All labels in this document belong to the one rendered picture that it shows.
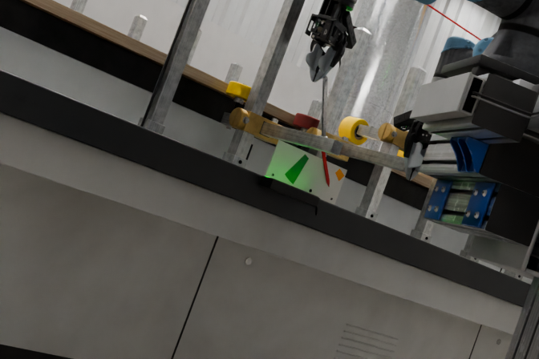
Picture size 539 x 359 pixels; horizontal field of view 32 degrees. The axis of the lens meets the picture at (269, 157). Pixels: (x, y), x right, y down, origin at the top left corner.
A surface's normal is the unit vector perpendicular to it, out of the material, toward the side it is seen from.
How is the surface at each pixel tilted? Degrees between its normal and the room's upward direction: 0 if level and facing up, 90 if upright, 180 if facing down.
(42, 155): 90
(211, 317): 90
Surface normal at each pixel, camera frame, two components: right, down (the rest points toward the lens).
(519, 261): -0.92, -0.36
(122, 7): 0.59, 0.17
